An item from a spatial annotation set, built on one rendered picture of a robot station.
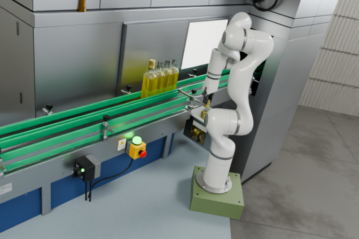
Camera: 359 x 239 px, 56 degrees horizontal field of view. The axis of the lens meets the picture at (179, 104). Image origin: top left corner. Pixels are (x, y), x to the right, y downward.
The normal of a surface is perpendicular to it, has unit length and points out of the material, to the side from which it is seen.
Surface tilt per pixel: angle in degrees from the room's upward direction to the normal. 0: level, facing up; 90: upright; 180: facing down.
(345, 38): 90
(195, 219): 0
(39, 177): 90
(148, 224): 0
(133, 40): 90
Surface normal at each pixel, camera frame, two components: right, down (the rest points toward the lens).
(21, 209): 0.71, 0.43
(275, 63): -0.69, 0.22
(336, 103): -0.08, 0.45
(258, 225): 0.18, -0.87
